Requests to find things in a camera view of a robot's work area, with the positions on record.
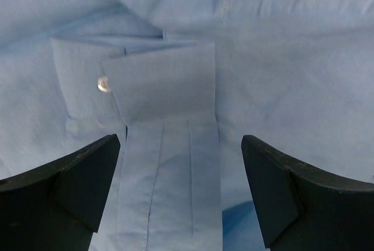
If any light blue long sleeve shirt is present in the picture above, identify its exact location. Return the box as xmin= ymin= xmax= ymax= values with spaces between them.
xmin=1 ymin=0 xmax=373 ymax=250

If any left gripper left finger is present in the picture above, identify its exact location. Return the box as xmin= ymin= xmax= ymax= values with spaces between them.
xmin=1 ymin=134 xmax=120 ymax=250

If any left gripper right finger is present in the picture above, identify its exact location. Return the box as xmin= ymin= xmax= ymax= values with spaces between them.
xmin=241 ymin=135 xmax=373 ymax=250

